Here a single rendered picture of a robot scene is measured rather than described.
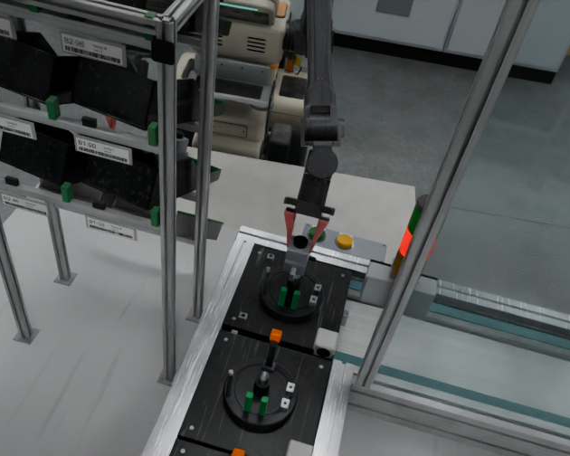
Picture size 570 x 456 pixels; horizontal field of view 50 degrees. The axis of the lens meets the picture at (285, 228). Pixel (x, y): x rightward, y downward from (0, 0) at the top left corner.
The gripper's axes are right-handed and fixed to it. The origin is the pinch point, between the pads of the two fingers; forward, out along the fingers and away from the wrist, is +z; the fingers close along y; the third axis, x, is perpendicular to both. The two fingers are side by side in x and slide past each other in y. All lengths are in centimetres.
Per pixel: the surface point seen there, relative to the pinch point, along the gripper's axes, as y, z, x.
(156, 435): -15.6, 37.2, -19.8
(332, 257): 7.1, 3.0, 22.4
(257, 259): -9.5, 6.9, 15.1
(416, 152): 40, -44, 229
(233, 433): -2.3, 34.0, -17.3
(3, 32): -41, -22, -48
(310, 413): 10.3, 28.8, -10.9
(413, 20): 22, -133, 289
